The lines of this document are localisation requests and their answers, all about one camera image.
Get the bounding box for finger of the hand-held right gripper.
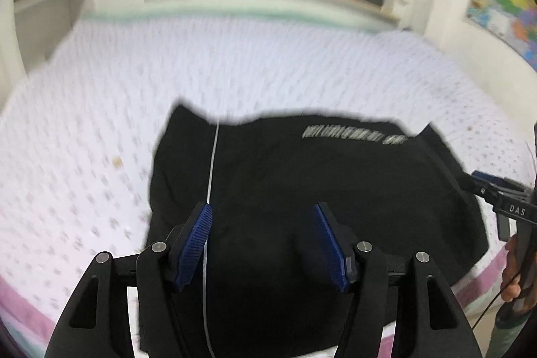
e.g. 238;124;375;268
471;170;527;195

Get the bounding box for colourful wall map poster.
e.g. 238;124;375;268
466;0;537;71

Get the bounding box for black jacket with reflective stripes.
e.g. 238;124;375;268
134;98;489;358

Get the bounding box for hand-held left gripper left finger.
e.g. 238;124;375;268
44;203;213;358

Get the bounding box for thin black cable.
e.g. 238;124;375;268
472;123;537;331

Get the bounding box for bed with white patterned sheet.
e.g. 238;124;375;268
0;1;537;358

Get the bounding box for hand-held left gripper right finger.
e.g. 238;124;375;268
314;203;483;358

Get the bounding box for person's right hand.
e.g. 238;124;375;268
501;234;524;302

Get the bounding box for person's grey pants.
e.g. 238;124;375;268
487;299;530;358

